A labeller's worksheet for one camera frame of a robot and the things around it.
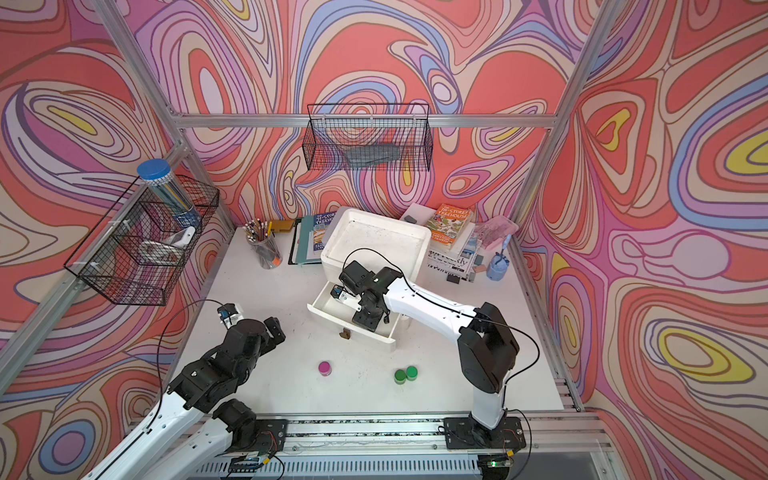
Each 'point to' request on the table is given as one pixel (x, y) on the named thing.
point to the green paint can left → (399, 377)
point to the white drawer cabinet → (373, 240)
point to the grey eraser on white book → (410, 219)
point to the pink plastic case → (494, 230)
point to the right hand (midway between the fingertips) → (374, 318)
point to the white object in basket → (181, 237)
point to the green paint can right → (411, 373)
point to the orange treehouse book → (446, 224)
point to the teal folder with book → (308, 239)
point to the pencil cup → (259, 236)
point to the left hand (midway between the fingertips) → (270, 328)
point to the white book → (422, 214)
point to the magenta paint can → (325, 368)
